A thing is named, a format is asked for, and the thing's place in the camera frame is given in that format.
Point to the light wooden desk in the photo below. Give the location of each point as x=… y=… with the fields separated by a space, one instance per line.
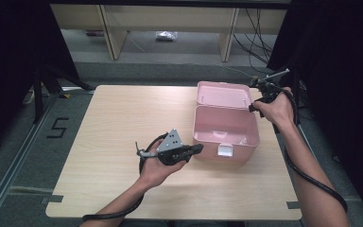
x=170 y=17

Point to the pink storage box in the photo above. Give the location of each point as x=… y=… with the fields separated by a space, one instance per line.
x=225 y=126

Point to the clear plastic bag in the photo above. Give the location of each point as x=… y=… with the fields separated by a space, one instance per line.
x=166 y=35

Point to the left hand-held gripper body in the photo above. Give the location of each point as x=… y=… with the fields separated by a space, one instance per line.
x=170 y=145

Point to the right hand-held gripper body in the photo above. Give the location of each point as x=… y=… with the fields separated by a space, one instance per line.
x=271 y=91

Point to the person's right hand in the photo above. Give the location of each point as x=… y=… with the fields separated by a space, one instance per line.
x=280 y=110

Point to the metal floor rail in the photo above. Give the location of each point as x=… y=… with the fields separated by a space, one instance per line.
x=305 y=142
x=9 y=170

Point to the person's left hand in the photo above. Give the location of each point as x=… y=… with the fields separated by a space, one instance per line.
x=156 y=173

